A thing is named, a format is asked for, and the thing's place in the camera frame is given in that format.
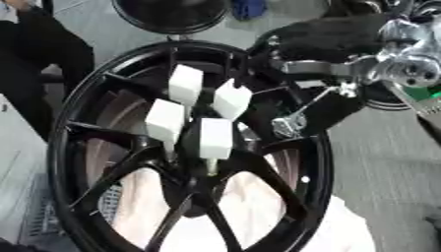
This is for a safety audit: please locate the person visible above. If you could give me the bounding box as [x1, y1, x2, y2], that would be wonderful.
[0, 0, 96, 143]

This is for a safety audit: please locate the black spoked wheel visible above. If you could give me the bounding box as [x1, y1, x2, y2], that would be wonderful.
[46, 39, 337, 252]

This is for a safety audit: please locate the black round rim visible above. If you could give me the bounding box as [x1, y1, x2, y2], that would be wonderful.
[363, 82, 413, 112]

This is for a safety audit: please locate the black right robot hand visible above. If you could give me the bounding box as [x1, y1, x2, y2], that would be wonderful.
[246, 13, 400, 140]

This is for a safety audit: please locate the blue object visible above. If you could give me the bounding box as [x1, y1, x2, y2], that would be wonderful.
[230, 0, 269, 22]

